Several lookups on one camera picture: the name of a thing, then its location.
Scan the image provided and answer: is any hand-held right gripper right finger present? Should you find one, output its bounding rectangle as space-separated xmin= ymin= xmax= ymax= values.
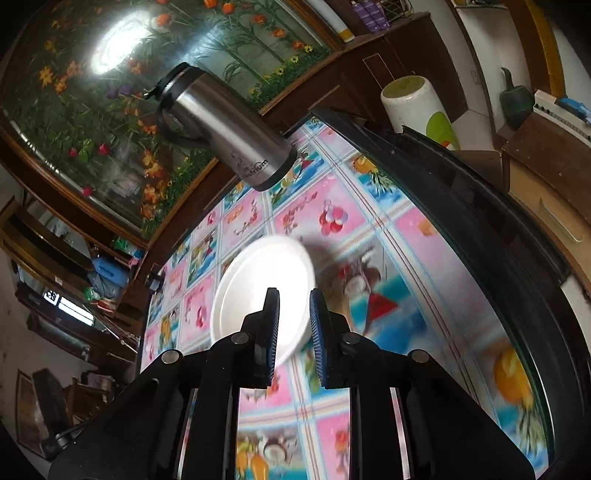
xmin=308 ymin=287 xmax=530 ymax=480

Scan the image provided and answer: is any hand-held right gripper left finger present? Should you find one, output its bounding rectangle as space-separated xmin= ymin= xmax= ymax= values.
xmin=48 ymin=287 xmax=281 ymax=480

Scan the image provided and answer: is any white plate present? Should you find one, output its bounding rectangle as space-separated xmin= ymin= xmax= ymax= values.
xmin=210 ymin=234 xmax=317 ymax=365

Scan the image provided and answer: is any printed picture table cover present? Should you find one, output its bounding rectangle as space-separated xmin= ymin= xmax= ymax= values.
xmin=139 ymin=117 xmax=555 ymax=480

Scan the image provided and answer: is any blue bag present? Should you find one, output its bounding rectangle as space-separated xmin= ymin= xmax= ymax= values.
xmin=90 ymin=257 xmax=127 ymax=287

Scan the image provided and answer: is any wooden chair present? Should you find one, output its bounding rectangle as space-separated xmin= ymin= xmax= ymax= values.
xmin=65 ymin=371 xmax=116 ymax=428

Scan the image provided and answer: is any black framed glass-top table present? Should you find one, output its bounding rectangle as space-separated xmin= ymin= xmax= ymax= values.
xmin=136 ymin=107 xmax=575 ymax=480

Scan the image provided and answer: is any stainless steel thermos jug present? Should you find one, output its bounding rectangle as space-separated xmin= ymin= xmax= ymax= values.
xmin=143 ymin=62 xmax=294 ymax=192

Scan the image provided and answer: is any wooden shelf unit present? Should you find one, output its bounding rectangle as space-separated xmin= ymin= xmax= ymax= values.
xmin=0 ymin=196 xmax=144 ymax=365

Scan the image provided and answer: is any white waste bin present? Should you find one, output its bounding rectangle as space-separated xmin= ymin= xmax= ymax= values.
xmin=380 ymin=76 xmax=461 ymax=151

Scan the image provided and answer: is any framed picture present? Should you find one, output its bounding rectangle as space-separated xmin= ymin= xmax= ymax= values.
xmin=14 ymin=369 xmax=51 ymax=460

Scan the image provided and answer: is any flower and bamboo mural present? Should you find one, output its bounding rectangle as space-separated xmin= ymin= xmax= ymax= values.
xmin=0 ymin=0 xmax=335 ymax=241

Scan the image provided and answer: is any light wooden desk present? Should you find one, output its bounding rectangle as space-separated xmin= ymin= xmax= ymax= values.
xmin=501 ymin=111 xmax=591 ymax=278

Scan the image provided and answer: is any dark wooden sideboard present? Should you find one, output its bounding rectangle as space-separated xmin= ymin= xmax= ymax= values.
xmin=259 ymin=11 xmax=467 ymax=139

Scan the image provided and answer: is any white paper roll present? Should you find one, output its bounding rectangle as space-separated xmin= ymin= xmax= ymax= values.
xmin=318 ymin=0 xmax=356 ymax=44

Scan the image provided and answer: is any white long box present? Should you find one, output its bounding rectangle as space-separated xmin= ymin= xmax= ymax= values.
xmin=533 ymin=90 xmax=591 ymax=144

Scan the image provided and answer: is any pack of purple bottles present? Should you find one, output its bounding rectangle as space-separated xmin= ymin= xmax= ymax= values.
xmin=351 ymin=0 xmax=386 ymax=28

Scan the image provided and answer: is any blue toy train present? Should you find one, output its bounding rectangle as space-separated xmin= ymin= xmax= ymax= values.
xmin=556 ymin=95 xmax=591 ymax=125

